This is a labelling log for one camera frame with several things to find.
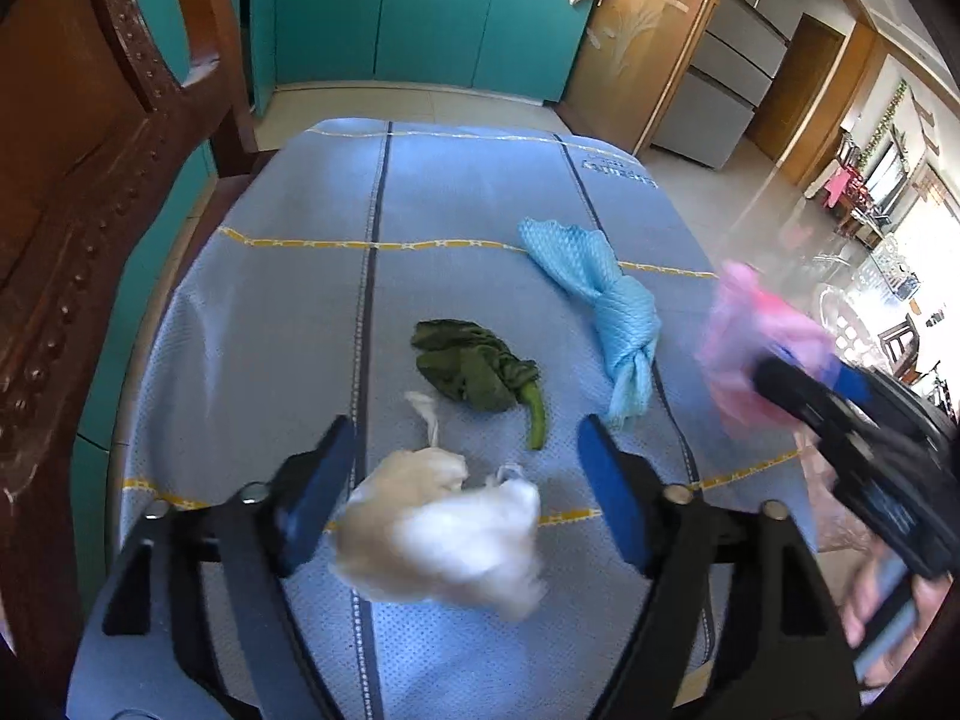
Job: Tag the olive green crumpled bag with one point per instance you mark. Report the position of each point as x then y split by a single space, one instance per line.
472 367

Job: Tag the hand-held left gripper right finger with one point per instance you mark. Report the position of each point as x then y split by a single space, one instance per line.
611 495

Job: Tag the wooden frosted glass partition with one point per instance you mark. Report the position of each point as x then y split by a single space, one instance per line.
637 52

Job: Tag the pink plastic laundry basket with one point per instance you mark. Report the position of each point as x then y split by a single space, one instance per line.
844 311

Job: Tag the pink printed plastic bag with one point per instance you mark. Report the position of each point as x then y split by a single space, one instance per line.
742 345

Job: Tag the green garland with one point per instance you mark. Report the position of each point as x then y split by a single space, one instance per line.
881 120

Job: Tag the blue mesh cloth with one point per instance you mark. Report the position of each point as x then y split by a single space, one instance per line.
615 307

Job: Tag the person's right hand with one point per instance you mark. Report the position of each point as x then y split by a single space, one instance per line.
862 592

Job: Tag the teal kitchen cabinets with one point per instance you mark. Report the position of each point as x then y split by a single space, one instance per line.
435 15

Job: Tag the silver refrigerator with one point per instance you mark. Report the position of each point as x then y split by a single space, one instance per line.
720 90

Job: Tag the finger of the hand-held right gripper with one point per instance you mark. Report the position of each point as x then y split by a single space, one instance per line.
855 382
784 386

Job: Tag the brown wooden door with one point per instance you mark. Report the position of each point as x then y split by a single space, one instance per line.
795 82

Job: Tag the white plastic bag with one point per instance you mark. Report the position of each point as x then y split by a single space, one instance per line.
435 540

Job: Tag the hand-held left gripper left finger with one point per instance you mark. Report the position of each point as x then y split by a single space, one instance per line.
315 495

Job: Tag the pink hanging clothes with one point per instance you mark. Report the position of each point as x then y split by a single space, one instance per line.
840 187

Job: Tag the carved wooden chair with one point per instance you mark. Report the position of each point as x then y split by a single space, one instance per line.
75 165

